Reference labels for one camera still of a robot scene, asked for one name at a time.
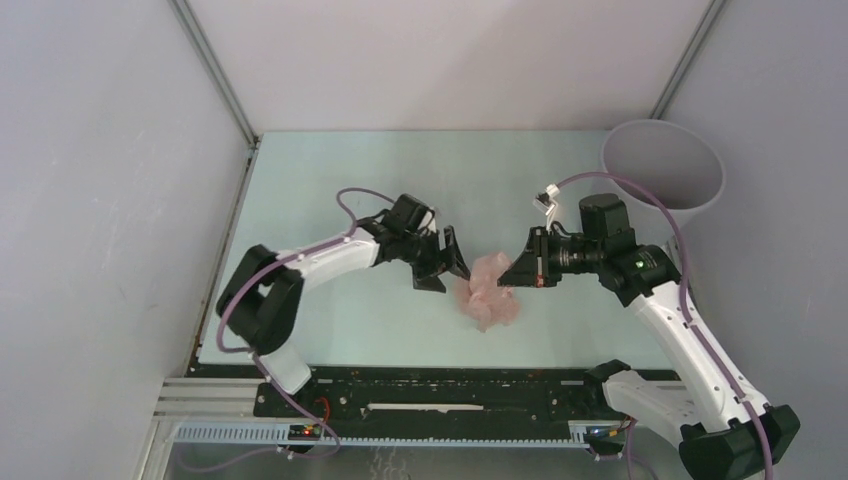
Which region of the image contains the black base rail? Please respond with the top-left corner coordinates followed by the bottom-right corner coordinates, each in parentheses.
top-left (192, 362), bottom-right (684, 442)

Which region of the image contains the left aluminium frame post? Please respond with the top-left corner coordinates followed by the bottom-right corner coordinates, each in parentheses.
top-left (168, 0), bottom-right (260, 149)

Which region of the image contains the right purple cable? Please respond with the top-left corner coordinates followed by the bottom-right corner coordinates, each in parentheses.
top-left (555, 172), bottom-right (776, 480)

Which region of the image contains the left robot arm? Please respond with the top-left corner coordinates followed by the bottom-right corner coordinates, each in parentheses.
top-left (215, 194), bottom-right (470, 417)

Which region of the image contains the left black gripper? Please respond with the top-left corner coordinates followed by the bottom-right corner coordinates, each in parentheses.
top-left (398, 227), bottom-right (472, 294)

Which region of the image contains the white cable duct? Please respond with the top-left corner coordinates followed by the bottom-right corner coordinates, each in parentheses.
top-left (173, 422), bottom-right (611, 449)

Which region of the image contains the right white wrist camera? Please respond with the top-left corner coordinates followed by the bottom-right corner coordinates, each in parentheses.
top-left (533, 184), bottom-right (560, 231)

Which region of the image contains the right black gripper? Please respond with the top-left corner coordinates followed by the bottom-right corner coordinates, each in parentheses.
top-left (498, 226), bottom-right (603, 288)

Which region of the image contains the grey plastic trash bin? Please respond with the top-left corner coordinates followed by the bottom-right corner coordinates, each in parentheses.
top-left (594, 119), bottom-right (726, 243)

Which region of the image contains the purple cable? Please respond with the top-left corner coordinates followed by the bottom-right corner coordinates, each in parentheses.
top-left (555, 172), bottom-right (776, 480)
top-left (215, 187), bottom-right (399, 460)

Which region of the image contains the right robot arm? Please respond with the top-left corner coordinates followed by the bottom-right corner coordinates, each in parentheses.
top-left (498, 194), bottom-right (800, 479)

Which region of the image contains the right aluminium frame post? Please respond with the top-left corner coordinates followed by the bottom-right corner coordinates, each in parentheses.
top-left (649, 0), bottom-right (731, 120)

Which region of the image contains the pink plastic trash bag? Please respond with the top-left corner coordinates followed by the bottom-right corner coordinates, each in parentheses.
top-left (453, 252), bottom-right (521, 332)

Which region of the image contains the aluminium frame post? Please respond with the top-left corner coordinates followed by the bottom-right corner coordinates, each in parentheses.
top-left (649, 0), bottom-right (731, 120)
top-left (168, 0), bottom-right (260, 149)

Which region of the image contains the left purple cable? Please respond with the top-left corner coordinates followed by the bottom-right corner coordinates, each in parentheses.
top-left (215, 187), bottom-right (399, 460)

